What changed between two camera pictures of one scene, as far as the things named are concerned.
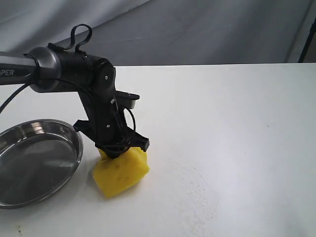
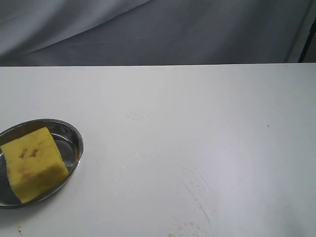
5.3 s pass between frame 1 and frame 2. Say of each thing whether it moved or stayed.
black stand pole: stayed
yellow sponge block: moved
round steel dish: stayed
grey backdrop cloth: stayed
